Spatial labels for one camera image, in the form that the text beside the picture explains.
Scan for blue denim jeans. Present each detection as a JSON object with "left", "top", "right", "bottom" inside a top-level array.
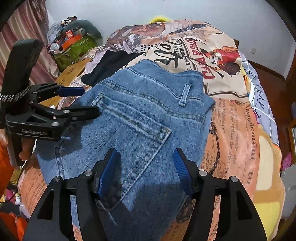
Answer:
[{"left": 36, "top": 60, "right": 214, "bottom": 240}]

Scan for orange sleeve forearm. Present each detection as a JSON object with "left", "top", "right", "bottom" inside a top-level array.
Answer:
[{"left": 1, "top": 146, "right": 28, "bottom": 240}]

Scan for person's left hand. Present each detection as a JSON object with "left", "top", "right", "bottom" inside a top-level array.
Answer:
[{"left": 0, "top": 128, "right": 35, "bottom": 162}]

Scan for brown paw print cardboard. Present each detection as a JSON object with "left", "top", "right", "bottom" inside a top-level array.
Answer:
[{"left": 40, "top": 58, "right": 91, "bottom": 109}]

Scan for green bag with clutter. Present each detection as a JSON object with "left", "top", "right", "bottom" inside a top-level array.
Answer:
[{"left": 47, "top": 30, "right": 97, "bottom": 72}]

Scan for black folded garment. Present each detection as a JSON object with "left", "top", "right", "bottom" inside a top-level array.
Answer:
[{"left": 81, "top": 50, "right": 143, "bottom": 87}]

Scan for grey plush toy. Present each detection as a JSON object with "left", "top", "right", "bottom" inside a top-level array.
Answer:
[{"left": 62, "top": 20, "right": 103, "bottom": 46}]

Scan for striped pink curtain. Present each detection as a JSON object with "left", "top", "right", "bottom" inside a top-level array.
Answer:
[{"left": 1, "top": 1, "right": 59, "bottom": 86}]

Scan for newspaper print bed blanket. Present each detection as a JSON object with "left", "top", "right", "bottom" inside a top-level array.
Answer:
[{"left": 17, "top": 19, "right": 282, "bottom": 241}]

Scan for yellow plush blanket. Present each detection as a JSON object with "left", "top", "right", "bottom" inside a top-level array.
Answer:
[{"left": 253, "top": 125, "right": 285, "bottom": 240}]

